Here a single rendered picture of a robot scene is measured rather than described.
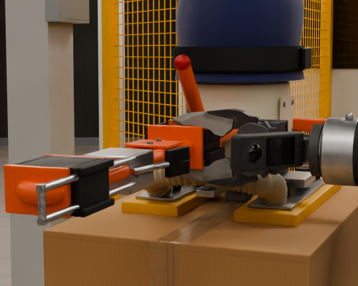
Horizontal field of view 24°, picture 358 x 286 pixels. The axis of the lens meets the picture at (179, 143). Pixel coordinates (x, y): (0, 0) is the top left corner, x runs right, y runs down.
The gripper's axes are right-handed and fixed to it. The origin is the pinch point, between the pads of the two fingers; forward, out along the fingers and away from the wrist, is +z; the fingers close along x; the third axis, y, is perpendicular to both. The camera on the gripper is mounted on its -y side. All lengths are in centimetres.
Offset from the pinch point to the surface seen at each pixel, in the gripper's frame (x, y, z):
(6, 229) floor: -124, 433, 319
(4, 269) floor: -124, 331, 253
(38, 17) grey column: 24, 120, 96
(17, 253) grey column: -53, 120, 105
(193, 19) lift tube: 18.3, 17.5, 4.6
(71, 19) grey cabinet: 24, 125, 87
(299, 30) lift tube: 16.6, 26.6, -10.5
